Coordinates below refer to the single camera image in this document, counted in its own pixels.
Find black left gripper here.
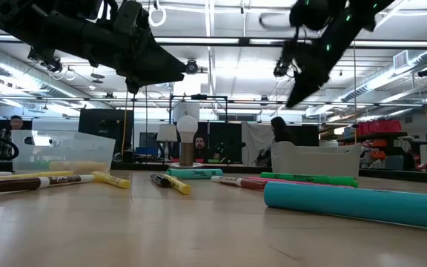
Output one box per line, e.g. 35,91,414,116
87,0,187,96

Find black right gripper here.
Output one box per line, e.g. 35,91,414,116
285,31,348,108

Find pink highlighter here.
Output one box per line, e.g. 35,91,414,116
250,176,356,189

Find brown whiteboard marker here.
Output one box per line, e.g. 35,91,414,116
0,174,96,194
211,175,271,192

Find teal Sharpie highlighter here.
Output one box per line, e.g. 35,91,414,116
165,168,225,180

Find black whiteboard marker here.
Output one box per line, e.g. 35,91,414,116
150,173,172,188

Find slim yellow highlighter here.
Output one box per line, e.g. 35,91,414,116
90,171,132,190
163,174,193,196
0,170,75,188

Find blue highlighter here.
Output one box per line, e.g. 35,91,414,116
263,180,427,230

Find person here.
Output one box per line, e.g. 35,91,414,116
193,135,210,161
254,116,292,167
0,114,25,159

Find white bulb on round base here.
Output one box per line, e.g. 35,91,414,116
168,114,205,170

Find table lamp white shade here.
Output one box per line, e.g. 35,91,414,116
156,123,179,163

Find white hanging sheet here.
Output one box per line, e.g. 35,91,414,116
241,121,274,167

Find grey plastic bin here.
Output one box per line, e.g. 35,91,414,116
271,141,363,179

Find black partition panel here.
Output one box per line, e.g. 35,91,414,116
78,108,136,164

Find black storage shelf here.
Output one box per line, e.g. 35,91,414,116
337,131,427,172

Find red storage bins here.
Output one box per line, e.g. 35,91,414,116
356,119,403,136

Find black ceiling spotlight cluster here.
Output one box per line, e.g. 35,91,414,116
27,55,64,73

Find clear plastic bin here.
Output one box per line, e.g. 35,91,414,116
11,129,117,174

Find black ceiling camera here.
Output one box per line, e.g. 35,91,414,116
274,55,298,78
183,58,200,76

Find white hanging ring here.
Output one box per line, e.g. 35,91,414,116
148,2,168,28

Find black metal rack frame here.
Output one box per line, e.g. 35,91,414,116
168,93,229,125

